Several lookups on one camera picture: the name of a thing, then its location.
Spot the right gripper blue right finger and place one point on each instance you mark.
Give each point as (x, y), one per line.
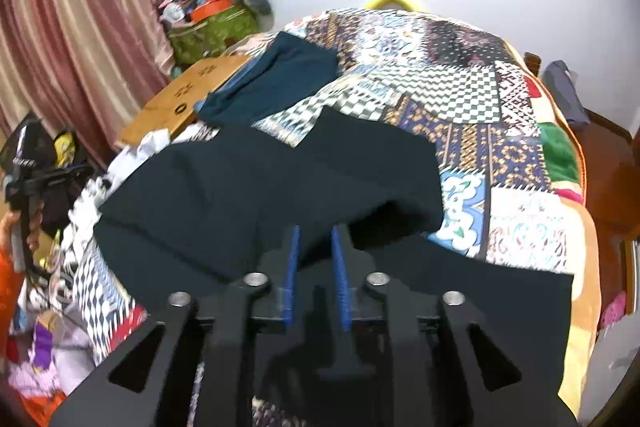
(342, 291)

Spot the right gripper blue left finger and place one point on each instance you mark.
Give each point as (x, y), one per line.
(288, 285)

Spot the black pants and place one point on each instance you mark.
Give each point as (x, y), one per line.
(437, 339)

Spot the orange sleeve forearm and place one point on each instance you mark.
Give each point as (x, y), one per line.
(11, 283)

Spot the white crumpled cloth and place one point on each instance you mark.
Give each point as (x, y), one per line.
(152, 143)

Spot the striped red curtain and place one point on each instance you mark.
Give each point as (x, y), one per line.
(86, 64)

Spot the folded dark teal garment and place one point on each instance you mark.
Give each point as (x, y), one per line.
(291, 69)

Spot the patchwork patterned bedspread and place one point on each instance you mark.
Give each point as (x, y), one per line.
(453, 85)

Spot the green floral storage box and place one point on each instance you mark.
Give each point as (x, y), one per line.
(212, 36)

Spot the orange yellow fleece blanket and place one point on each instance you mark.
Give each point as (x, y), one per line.
(586, 292)

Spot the orange box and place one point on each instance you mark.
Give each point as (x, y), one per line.
(210, 8)

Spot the yellow curved headboard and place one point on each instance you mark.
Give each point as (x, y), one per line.
(404, 5)

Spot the grey bag on floor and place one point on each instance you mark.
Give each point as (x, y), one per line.
(557, 79)

